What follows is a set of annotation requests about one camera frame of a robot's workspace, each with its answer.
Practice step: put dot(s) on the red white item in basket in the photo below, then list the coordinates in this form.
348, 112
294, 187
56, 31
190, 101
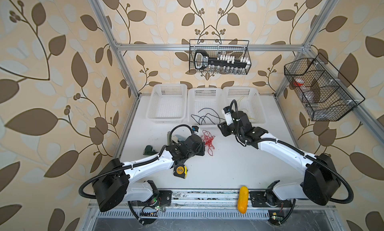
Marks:
298, 82

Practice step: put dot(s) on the back black wire basket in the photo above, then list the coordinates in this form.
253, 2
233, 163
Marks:
237, 48

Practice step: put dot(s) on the white plastic basket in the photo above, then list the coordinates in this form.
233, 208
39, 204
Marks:
249, 101
168, 103
205, 106

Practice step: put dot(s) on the yellow corn toy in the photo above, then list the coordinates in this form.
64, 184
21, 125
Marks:
242, 204

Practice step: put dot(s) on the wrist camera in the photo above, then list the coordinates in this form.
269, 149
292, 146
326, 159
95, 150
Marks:
228, 115
195, 129

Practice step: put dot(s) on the side black wire basket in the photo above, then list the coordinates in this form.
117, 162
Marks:
327, 95

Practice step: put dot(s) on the left white plastic basket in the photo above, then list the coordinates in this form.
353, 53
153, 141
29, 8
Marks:
168, 103

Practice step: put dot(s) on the right white plastic basket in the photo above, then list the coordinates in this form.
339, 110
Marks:
249, 101

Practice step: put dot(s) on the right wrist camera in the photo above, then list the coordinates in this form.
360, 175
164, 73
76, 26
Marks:
228, 115

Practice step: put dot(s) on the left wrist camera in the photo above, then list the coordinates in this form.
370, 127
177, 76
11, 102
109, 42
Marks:
195, 129

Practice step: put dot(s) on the black socket tool set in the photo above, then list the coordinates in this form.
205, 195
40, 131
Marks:
203, 60

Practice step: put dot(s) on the yellow black tape measure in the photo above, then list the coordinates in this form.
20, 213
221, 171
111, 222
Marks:
180, 171

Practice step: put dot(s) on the middle white plastic basket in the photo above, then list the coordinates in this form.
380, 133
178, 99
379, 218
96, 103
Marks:
205, 106

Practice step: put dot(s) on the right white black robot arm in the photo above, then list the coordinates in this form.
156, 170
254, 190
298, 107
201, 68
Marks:
320, 182

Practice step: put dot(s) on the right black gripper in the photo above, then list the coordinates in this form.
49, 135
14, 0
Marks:
223, 128

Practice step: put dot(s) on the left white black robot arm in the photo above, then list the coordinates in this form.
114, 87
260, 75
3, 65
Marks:
119, 181

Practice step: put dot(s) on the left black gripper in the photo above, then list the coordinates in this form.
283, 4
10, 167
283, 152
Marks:
202, 149

